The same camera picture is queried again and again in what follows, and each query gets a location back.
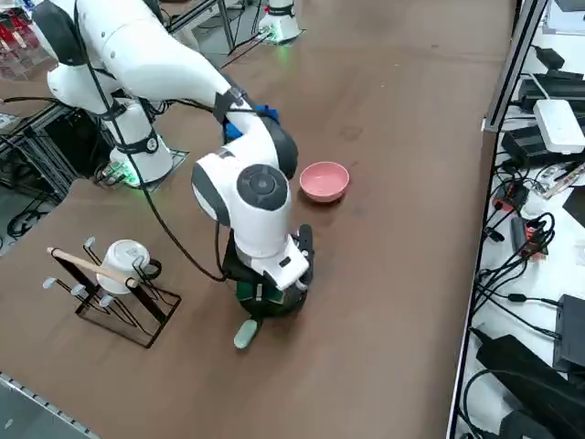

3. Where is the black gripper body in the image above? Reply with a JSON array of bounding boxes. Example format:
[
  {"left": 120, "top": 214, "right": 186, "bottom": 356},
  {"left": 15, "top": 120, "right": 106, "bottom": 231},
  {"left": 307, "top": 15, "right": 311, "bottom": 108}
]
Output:
[{"left": 222, "top": 235, "right": 270, "bottom": 285}]

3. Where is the green and yellow sponge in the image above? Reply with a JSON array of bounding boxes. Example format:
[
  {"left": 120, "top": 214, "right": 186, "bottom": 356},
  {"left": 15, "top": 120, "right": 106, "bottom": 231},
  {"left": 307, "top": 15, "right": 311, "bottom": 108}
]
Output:
[{"left": 236, "top": 279, "right": 288, "bottom": 306}]

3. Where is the pink bowl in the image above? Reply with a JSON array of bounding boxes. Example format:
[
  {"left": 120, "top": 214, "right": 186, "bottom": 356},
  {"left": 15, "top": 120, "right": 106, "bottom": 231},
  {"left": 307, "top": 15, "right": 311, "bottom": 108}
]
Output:
[{"left": 299, "top": 161, "right": 351, "bottom": 204}]

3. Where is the white cup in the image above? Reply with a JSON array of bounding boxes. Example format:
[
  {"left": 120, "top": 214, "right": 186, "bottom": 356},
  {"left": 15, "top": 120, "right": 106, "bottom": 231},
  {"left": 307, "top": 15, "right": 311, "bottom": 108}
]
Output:
[{"left": 96, "top": 238, "right": 154, "bottom": 295}]

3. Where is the crumpled blue cloth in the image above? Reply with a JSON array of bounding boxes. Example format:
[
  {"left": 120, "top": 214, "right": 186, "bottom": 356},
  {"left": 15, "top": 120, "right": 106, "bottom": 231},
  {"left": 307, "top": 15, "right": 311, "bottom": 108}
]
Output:
[{"left": 221, "top": 102, "right": 282, "bottom": 142}]

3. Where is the slim black adapter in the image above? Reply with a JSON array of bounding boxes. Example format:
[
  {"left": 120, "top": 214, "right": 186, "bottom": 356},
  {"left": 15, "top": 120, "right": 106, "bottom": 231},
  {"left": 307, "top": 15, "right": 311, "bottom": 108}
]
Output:
[{"left": 509, "top": 216, "right": 527, "bottom": 253}]

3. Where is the small red black module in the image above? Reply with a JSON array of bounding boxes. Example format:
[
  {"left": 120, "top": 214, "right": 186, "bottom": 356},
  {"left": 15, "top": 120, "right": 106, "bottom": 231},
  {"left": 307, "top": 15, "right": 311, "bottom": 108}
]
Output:
[
  {"left": 519, "top": 224, "right": 550, "bottom": 262},
  {"left": 492, "top": 180, "right": 530, "bottom": 212}
]

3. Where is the large black bag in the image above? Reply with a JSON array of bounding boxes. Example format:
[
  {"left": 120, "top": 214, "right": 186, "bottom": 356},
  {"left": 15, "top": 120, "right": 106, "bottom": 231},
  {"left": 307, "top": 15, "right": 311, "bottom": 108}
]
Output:
[{"left": 470, "top": 327, "right": 585, "bottom": 439}]

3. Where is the black power adapter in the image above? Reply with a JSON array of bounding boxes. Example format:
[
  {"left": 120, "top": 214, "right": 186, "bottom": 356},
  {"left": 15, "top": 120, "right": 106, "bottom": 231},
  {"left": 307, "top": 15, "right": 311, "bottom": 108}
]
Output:
[{"left": 501, "top": 126, "right": 552, "bottom": 168}]

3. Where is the clear acrylic shelf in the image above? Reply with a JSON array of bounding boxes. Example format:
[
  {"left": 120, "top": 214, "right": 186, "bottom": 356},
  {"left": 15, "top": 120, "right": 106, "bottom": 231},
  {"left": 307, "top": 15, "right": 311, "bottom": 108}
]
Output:
[{"left": 0, "top": 0, "right": 59, "bottom": 82}]

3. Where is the tall black box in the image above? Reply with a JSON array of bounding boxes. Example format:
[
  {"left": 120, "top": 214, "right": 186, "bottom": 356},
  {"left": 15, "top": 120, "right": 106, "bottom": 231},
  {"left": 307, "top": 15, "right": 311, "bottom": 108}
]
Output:
[{"left": 551, "top": 294, "right": 585, "bottom": 372}]

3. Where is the bare circuit board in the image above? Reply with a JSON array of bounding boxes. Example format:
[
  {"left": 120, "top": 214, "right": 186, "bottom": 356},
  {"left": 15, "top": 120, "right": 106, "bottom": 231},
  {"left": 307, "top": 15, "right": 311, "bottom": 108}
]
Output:
[{"left": 537, "top": 160, "right": 585, "bottom": 200}]

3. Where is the black power strip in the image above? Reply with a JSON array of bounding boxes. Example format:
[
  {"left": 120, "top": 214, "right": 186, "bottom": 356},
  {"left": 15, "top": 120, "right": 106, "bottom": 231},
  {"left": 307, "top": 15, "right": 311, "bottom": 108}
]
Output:
[{"left": 516, "top": 71, "right": 585, "bottom": 112}]

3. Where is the black pan with grey handle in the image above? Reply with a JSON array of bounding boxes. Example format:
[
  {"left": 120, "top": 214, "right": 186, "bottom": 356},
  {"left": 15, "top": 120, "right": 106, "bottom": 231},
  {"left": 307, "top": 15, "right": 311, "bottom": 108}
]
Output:
[{"left": 232, "top": 273, "right": 311, "bottom": 351}]

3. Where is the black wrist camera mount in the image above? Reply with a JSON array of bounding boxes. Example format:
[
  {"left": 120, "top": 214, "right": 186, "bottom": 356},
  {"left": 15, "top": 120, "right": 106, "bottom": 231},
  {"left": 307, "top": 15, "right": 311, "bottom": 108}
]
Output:
[{"left": 294, "top": 223, "right": 317, "bottom": 292}]

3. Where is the black wire cup rack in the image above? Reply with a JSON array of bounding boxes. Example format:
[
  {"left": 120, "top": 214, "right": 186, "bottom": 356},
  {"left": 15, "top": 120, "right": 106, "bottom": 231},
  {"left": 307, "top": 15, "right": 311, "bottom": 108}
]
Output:
[{"left": 47, "top": 236, "right": 183, "bottom": 349}]

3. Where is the black metal frame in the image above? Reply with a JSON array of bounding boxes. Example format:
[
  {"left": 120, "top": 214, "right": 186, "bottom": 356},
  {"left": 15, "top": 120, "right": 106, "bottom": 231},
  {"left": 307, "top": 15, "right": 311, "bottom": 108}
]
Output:
[{"left": 0, "top": 95, "right": 115, "bottom": 205}]

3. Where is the metal table edge rail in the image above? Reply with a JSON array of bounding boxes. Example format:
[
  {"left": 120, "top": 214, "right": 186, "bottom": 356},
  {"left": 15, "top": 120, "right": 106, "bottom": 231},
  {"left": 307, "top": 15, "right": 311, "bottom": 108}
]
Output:
[{"left": 0, "top": 370, "right": 101, "bottom": 439}]

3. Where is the long aluminium frame profile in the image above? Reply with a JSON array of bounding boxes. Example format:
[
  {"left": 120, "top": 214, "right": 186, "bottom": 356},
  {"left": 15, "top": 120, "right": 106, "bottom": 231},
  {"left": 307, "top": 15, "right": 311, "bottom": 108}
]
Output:
[{"left": 482, "top": 0, "right": 549, "bottom": 134}]

